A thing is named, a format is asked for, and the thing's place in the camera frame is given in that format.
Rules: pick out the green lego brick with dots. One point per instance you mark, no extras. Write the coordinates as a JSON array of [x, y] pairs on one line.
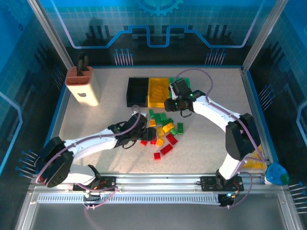
[[180, 128], [157, 119], [168, 122], [151, 113], [163, 116], [174, 132]]

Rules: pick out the small yellow lego brick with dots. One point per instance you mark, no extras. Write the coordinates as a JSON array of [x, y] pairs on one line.
[[152, 123]]

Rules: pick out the long red lego brick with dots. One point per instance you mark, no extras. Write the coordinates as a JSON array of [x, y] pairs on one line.
[[172, 139], [166, 149]]

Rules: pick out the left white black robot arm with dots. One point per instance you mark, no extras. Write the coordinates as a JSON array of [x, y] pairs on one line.
[[96, 141]]

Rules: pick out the yellow plastic container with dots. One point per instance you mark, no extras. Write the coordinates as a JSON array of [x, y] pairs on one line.
[[156, 103]]

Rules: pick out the green plastic container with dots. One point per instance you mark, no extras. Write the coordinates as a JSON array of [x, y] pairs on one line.
[[185, 81]]

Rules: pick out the black plastic container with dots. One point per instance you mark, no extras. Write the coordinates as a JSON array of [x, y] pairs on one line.
[[136, 92]]

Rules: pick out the beige knife block brown top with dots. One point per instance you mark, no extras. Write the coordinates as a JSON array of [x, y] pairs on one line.
[[84, 93]]

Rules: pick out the yellow snack bag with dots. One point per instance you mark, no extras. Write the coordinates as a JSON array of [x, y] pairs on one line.
[[255, 163]]

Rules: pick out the blue plastic dispenser green cap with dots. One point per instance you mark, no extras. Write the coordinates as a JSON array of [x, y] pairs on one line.
[[275, 173]]

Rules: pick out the aluminium front rail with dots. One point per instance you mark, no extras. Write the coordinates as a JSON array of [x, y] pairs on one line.
[[156, 179]]

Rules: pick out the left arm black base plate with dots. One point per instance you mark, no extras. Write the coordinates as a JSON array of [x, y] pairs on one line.
[[109, 183]]

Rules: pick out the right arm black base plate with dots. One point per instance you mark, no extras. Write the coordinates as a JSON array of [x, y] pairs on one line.
[[207, 183]]

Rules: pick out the aluminium frame post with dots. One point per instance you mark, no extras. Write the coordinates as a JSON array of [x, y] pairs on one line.
[[50, 33], [263, 33]]

